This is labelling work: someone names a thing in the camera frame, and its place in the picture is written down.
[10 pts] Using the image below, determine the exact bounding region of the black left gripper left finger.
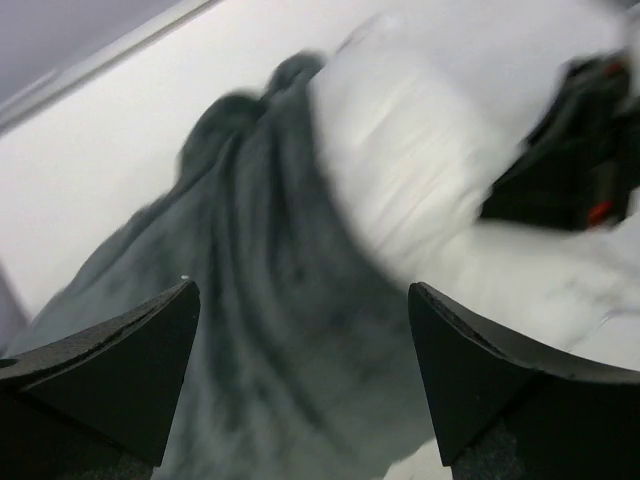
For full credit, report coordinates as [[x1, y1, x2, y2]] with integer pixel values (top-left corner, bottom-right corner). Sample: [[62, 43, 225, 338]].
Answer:
[[1, 280, 200, 479]]

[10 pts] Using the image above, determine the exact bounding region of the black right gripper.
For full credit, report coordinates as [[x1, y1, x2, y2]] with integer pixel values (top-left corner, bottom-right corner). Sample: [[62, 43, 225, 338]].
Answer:
[[480, 50, 639, 231]]

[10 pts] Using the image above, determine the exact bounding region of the white pillow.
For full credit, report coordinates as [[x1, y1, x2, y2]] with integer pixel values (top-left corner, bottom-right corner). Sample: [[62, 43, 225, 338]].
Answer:
[[312, 18, 639, 369]]

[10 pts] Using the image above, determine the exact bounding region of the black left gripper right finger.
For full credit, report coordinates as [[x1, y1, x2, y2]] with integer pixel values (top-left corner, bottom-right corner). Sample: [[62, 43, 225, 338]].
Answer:
[[408, 283, 639, 479]]

